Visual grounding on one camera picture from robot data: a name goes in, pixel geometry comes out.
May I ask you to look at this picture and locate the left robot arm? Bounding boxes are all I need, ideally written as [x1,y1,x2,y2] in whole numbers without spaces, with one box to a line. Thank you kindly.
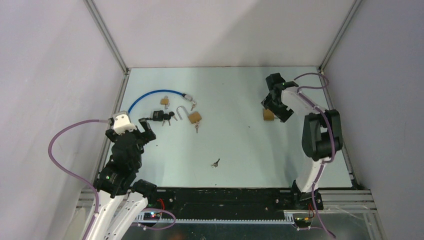
[82,112,158,240]

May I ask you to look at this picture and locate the blue cable lock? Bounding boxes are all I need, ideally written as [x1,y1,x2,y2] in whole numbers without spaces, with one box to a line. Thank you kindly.
[127,89,194,114]

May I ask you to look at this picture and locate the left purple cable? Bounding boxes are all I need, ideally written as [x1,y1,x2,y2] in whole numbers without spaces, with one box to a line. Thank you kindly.
[48,119,114,240]

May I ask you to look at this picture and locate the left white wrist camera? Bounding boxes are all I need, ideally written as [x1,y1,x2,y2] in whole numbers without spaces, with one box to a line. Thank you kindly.
[112,110,136,135]

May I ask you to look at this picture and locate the small brass padlock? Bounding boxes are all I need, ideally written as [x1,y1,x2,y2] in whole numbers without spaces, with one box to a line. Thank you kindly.
[160,96,170,110]

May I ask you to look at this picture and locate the black padlock with keys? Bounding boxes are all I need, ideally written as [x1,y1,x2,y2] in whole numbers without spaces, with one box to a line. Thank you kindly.
[150,110,178,126]

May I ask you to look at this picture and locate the large brass padlock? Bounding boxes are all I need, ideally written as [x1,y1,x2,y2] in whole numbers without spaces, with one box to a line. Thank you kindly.
[262,109,275,121]

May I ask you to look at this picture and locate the keys on cable lock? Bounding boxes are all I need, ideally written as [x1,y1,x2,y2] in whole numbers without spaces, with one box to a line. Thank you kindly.
[190,101,197,111]

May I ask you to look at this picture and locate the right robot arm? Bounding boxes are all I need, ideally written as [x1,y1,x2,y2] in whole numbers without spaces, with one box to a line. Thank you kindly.
[261,73,343,209]

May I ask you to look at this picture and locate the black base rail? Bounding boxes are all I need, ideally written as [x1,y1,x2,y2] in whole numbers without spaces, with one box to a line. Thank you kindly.
[145,187,324,222]

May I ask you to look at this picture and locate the purple cable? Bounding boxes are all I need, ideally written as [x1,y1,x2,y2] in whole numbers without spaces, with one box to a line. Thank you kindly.
[294,72,336,238]
[48,119,114,240]

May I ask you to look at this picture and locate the silver key pair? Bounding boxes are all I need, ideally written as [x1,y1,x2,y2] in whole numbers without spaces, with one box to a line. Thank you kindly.
[194,122,200,133]

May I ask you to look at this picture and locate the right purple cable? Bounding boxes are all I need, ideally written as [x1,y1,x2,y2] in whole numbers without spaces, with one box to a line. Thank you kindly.
[294,72,336,238]

